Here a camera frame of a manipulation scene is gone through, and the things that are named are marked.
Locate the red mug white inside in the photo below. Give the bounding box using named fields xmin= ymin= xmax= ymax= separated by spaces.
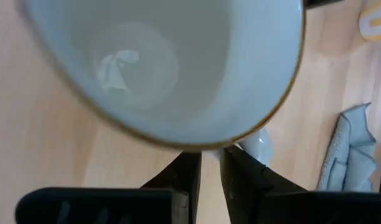
xmin=21 ymin=0 xmax=306 ymax=166

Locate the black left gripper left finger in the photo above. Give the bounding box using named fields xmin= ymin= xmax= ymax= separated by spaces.
xmin=15 ymin=151 xmax=202 ymax=224

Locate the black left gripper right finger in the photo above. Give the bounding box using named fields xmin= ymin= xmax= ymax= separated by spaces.
xmin=220 ymin=145 xmax=381 ymax=224

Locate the grey knitted cloth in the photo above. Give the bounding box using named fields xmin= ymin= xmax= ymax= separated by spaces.
xmin=316 ymin=102 xmax=378 ymax=192

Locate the orange mug white handle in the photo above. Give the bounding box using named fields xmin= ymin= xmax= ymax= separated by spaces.
xmin=358 ymin=0 xmax=381 ymax=42

